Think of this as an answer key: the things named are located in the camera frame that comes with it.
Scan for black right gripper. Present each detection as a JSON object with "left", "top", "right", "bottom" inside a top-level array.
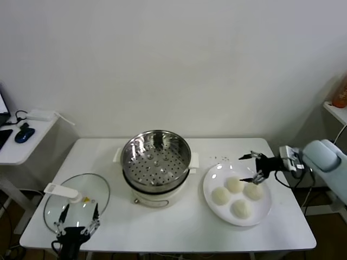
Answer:
[{"left": 238, "top": 151, "right": 285, "bottom": 185}]

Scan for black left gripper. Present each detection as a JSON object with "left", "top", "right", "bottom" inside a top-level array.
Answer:
[{"left": 53, "top": 203, "right": 101, "bottom": 260}]

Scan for white steamed baozi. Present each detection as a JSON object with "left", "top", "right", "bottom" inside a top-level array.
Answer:
[
  {"left": 211, "top": 186, "right": 231, "bottom": 206},
  {"left": 242, "top": 183, "right": 264, "bottom": 202},
  {"left": 226, "top": 176, "right": 245, "bottom": 194},
  {"left": 230, "top": 199, "right": 252, "bottom": 219}
]

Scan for perforated steel steamer basket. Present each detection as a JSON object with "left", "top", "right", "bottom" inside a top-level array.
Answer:
[{"left": 120, "top": 129, "right": 192, "bottom": 187}]

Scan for white round plate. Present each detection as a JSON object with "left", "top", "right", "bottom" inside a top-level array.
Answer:
[{"left": 203, "top": 162, "right": 273, "bottom": 227}]

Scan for white side table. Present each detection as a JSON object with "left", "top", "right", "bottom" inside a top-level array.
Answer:
[{"left": 0, "top": 109, "right": 80, "bottom": 235}]

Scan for blue computer mouse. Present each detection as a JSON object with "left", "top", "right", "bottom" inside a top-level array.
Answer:
[{"left": 14, "top": 127, "right": 36, "bottom": 144}]

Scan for black flat pad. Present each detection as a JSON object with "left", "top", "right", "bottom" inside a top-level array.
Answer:
[{"left": 0, "top": 129, "right": 14, "bottom": 151}]

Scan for orange bottle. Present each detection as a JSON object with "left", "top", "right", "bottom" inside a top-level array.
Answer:
[{"left": 332, "top": 78, "right": 347, "bottom": 108}]

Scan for black laptop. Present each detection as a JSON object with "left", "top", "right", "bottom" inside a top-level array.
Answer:
[{"left": 0, "top": 83, "right": 12, "bottom": 128}]

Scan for glass lid with white handle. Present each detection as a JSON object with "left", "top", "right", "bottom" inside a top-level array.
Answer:
[{"left": 43, "top": 173, "right": 111, "bottom": 234}]

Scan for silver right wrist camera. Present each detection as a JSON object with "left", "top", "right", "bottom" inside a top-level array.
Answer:
[{"left": 279, "top": 145, "right": 305, "bottom": 172}]

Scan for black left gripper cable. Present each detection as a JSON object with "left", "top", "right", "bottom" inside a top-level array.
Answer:
[{"left": 51, "top": 239, "right": 65, "bottom": 260}]

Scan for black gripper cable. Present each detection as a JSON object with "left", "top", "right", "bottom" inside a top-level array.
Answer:
[
  {"left": 273, "top": 166, "right": 317, "bottom": 190},
  {"left": 51, "top": 239, "right": 65, "bottom": 260}
]

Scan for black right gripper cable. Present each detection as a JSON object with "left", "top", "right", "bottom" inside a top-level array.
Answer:
[{"left": 273, "top": 166, "right": 317, "bottom": 190}]

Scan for black cable with plug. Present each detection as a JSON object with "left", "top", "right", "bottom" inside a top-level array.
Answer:
[{"left": 5, "top": 109, "right": 30, "bottom": 131}]

